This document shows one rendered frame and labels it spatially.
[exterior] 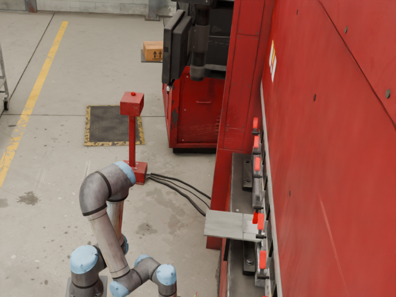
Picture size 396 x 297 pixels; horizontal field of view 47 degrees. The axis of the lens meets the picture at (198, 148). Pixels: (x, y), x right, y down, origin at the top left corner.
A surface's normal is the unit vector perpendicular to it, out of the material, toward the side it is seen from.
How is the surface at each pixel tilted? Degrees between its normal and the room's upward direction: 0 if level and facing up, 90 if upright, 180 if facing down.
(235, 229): 0
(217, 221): 0
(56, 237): 0
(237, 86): 90
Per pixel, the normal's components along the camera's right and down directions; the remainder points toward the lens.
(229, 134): -0.08, 0.52
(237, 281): 0.07, -0.84
